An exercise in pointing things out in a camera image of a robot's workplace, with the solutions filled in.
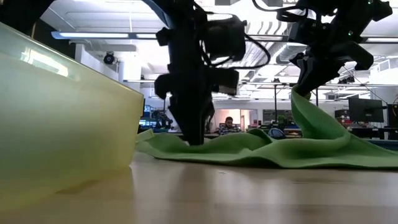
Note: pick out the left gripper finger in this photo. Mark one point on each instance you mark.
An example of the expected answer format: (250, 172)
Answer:
(203, 118)
(182, 115)

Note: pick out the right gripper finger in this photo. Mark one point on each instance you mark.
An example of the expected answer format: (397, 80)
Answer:
(357, 57)
(306, 76)

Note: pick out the bright green microfiber towel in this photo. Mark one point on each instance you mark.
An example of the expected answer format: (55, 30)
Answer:
(280, 152)

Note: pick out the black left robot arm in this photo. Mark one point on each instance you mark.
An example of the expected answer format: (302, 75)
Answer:
(15, 12)

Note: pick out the yellow translucent plastic basket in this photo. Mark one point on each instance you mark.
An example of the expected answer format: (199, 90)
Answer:
(62, 124)

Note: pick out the person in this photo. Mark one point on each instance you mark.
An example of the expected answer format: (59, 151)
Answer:
(229, 124)

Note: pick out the long fluorescent light strip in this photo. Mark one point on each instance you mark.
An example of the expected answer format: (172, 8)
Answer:
(93, 35)
(382, 40)

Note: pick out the black monitor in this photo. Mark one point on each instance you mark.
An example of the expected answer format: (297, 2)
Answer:
(365, 110)

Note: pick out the blue round object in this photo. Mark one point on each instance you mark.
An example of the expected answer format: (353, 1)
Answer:
(276, 133)

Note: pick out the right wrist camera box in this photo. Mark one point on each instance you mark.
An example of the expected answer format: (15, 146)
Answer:
(308, 31)

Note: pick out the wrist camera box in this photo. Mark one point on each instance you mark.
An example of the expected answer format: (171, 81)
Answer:
(308, 31)
(225, 37)

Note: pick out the black frame stand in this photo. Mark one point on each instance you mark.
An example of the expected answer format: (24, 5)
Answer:
(275, 102)

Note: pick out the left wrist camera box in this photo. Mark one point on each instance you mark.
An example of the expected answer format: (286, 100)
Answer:
(225, 37)

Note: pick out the black dome camera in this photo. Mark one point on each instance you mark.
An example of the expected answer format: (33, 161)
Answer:
(109, 58)

